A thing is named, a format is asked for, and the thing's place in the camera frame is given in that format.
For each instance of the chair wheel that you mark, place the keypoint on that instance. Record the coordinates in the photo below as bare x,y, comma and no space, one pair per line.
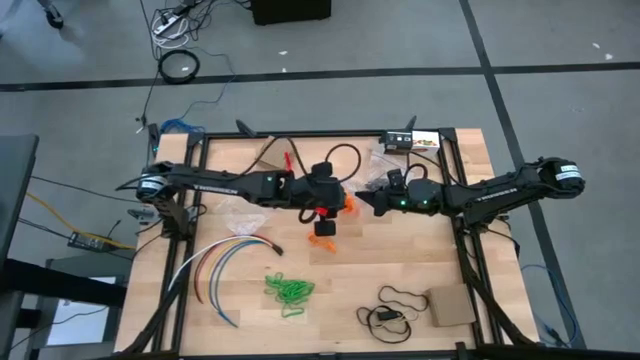
52,20

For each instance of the white power strip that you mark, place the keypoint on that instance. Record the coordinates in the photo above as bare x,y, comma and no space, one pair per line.
167,26

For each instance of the black floor box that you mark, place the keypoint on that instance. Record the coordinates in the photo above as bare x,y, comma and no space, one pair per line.
290,11

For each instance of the black box with label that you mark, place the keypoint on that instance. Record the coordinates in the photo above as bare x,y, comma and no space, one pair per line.
398,141

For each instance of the white box with hotdog picture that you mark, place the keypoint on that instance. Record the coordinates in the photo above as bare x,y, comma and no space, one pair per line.
426,141

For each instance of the black desk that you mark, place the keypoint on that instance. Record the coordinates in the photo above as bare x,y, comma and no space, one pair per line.
50,285

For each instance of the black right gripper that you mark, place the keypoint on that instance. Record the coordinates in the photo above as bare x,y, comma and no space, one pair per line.
389,202

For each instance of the green rubber bands pile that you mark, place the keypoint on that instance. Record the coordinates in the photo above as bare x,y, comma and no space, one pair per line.
290,292

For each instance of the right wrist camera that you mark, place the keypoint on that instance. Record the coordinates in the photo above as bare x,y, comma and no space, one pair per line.
396,179

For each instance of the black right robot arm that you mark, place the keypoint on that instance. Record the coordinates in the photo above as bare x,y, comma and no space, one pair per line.
500,192

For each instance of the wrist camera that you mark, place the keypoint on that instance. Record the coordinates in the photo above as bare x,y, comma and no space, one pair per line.
322,170
396,179

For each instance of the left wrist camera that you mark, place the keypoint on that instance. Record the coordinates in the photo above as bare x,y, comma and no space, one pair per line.
322,170

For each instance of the small black device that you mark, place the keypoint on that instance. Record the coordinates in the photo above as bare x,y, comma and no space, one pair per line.
387,315

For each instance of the dark grey desk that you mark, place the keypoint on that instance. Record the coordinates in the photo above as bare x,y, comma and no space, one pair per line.
15,200

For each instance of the brown cardboard box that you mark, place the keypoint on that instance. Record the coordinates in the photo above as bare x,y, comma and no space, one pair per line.
272,152

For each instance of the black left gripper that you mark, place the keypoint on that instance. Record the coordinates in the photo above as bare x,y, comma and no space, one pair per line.
322,195

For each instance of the black floor device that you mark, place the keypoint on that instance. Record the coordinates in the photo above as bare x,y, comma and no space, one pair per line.
87,241

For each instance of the flat cardboard box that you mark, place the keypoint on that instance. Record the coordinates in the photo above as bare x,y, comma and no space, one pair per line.
450,305

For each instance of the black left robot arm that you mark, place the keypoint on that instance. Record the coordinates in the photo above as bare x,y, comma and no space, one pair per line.
215,182

